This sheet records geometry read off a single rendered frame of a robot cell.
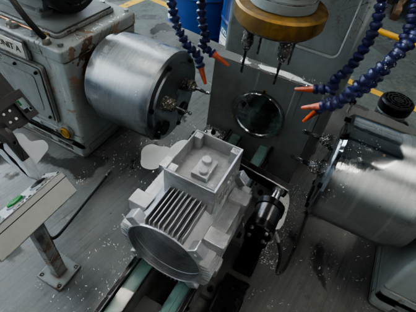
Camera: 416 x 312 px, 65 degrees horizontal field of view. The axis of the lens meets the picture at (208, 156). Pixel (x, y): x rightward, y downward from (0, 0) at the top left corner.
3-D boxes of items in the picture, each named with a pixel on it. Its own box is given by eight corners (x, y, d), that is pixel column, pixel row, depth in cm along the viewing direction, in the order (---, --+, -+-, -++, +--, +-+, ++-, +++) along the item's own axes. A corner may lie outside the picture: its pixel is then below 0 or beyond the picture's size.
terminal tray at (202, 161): (193, 153, 68) (195, 128, 63) (238, 174, 66) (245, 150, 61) (161, 192, 61) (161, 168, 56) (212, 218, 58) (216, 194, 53)
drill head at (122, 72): (110, 75, 111) (100, 0, 93) (203, 114, 102) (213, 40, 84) (54, 114, 95) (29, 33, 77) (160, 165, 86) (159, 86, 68)
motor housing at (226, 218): (174, 189, 81) (176, 133, 67) (243, 223, 76) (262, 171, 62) (124, 254, 68) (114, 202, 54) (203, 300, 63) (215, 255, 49)
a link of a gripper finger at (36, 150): (66, 162, 62) (33, 122, 58) (41, 182, 58) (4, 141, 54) (59, 163, 64) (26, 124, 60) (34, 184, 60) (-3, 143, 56)
